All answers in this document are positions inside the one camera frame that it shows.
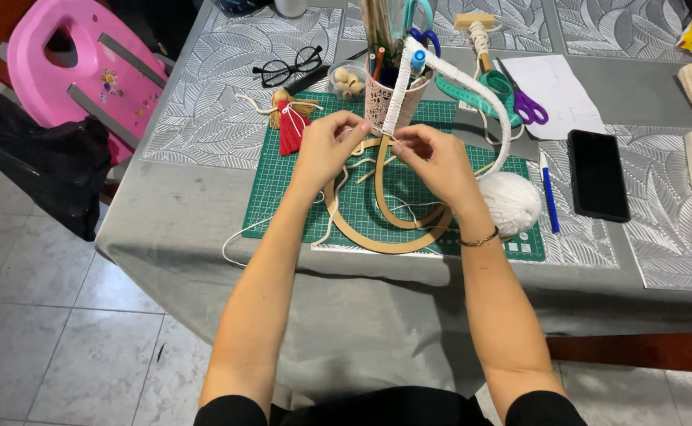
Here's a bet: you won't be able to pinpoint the person's right hand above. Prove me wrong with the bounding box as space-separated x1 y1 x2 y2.
390 123 492 224

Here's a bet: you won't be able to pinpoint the person's left hand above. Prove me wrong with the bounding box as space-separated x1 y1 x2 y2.
289 110 374 202

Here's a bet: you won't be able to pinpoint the wooden teardrop hoop frame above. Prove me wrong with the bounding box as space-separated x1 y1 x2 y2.
322 37 513 256

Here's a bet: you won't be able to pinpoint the white macrame cord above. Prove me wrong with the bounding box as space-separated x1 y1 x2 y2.
222 139 460 268

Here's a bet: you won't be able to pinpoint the red tassel doll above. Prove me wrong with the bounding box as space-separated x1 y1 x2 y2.
236 89 324 157

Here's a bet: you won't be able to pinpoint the thin wooden stick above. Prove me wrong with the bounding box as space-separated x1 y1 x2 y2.
372 154 400 185

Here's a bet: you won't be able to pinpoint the green cutting mat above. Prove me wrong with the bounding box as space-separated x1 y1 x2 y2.
242 92 547 263

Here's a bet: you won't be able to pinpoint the white yarn ball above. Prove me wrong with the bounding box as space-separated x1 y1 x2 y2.
477 172 543 239

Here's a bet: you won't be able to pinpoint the black comb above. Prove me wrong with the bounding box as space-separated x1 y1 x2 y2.
283 49 370 96

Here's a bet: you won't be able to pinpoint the clear bowl of wooden beads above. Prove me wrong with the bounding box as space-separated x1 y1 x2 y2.
327 60 369 102

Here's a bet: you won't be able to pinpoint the teal plastic ruler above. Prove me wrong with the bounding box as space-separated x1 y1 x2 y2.
435 70 524 129

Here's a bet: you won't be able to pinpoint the pink lace pen holder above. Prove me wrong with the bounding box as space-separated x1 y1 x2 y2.
363 69 433 137

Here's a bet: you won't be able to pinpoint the black eyeglasses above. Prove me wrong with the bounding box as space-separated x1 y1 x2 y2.
252 45 325 89

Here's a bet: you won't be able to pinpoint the blue and white pen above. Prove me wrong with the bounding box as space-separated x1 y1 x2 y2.
538 150 561 235

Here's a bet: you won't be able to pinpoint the white paper sheet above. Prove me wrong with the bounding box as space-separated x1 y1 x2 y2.
495 54 608 142

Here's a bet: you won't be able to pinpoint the bundle of wooden sticks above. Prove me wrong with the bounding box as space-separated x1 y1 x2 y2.
359 0 406 58

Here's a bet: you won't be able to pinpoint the white cup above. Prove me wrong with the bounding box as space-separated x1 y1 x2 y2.
273 0 310 19

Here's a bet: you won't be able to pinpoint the black smartphone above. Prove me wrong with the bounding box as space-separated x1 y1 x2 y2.
566 128 632 224

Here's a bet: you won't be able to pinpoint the grey tablecloth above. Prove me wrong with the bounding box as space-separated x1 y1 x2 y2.
94 0 692 410

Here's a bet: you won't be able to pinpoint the dark bowl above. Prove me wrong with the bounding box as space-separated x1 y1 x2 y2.
212 0 276 18

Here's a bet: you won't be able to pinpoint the pink plastic chair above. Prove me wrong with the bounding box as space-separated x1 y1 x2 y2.
0 0 176 167

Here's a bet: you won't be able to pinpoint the person's black clothing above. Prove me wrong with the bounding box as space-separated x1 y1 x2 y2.
193 386 589 426

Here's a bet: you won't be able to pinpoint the brown wooden beam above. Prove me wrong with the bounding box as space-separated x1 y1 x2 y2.
546 333 692 376

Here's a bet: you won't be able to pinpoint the black plastic bag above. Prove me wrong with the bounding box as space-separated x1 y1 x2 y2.
0 78 114 243

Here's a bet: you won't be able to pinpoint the thin dark wrist bracelet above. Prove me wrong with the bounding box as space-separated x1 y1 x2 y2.
458 226 500 248

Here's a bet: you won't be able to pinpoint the purple handled scissors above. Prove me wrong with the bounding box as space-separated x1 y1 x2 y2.
494 56 550 127

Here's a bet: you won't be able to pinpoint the blue handled scissors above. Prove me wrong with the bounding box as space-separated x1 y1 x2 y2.
408 26 442 59

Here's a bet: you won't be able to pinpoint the wooden cord-wrapped tool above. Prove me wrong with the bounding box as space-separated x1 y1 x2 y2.
453 12 496 73

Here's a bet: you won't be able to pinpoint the teal handled scissors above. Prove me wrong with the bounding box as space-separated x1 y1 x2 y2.
403 0 436 34

